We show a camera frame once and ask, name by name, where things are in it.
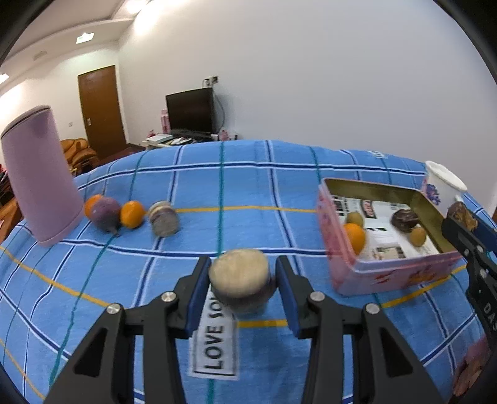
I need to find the purple kettle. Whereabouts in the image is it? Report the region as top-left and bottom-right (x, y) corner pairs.
(0, 105), (83, 246)

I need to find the blue plaid blanket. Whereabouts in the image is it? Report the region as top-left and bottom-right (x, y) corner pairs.
(0, 139), (497, 404)

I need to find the brown wooden door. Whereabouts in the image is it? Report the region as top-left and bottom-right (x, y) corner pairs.
(78, 65), (128, 159)

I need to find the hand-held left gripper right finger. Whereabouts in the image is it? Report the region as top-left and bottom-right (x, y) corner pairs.
(275, 255), (445, 404)

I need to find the person's right hand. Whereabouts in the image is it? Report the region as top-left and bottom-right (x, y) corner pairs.
(452, 336), (492, 395)

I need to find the pink tin box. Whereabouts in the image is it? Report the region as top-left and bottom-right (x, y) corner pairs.
(316, 178), (464, 296)

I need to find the purple round fruit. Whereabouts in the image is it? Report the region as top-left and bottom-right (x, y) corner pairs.
(92, 197), (122, 236)

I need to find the brown leather armchair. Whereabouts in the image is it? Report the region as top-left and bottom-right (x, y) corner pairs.
(60, 139), (96, 176)

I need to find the taro chunk with grey cut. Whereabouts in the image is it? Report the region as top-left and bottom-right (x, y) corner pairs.
(148, 201), (181, 237)

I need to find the rough brown fruit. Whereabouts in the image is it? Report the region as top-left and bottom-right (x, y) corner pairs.
(446, 202), (477, 232)

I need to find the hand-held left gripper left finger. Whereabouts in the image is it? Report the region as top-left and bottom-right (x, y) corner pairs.
(44, 255), (212, 404)

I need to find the taro chunk with white cut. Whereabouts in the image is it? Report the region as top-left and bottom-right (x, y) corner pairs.
(208, 249), (270, 315)

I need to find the stack of dark chairs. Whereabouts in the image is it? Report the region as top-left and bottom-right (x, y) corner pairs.
(0, 165), (14, 206)

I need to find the black television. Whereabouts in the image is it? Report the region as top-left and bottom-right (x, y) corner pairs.
(165, 87), (215, 135)

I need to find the white floral paper cup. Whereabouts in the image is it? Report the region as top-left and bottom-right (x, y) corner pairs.
(421, 160), (467, 216)

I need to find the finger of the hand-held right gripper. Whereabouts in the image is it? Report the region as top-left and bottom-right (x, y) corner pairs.
(475, 221), (497, 265)
(441, 218), (490, 273)

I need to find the smooth dark brown fruit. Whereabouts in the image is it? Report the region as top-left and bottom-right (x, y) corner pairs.
(390, 209), (421, 234)

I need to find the orange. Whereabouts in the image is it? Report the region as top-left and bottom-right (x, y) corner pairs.
(120, 200), (146, 228)
(84, 195), (102, 219)
(344, 223), (366, 255)

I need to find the white television stand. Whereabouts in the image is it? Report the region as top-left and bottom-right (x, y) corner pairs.
(140, 132), (238, 149)

